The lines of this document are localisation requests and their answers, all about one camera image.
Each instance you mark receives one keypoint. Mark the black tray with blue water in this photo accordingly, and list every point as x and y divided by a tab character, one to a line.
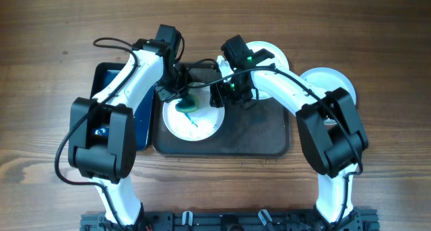
104	74

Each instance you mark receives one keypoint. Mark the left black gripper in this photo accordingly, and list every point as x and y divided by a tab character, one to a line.
168	94

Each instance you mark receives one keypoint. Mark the large black tray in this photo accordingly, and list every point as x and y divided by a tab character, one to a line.
259	129

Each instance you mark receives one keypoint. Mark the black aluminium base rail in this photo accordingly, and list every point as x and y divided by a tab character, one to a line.
298	219

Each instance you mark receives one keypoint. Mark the green yellow sponge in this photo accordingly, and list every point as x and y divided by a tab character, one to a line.
189	103

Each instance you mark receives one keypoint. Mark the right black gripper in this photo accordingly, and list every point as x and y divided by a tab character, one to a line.
219	92

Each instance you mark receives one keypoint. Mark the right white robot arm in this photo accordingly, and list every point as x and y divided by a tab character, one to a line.
331	133

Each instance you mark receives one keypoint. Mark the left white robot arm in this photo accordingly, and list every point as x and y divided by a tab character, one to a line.
102	138

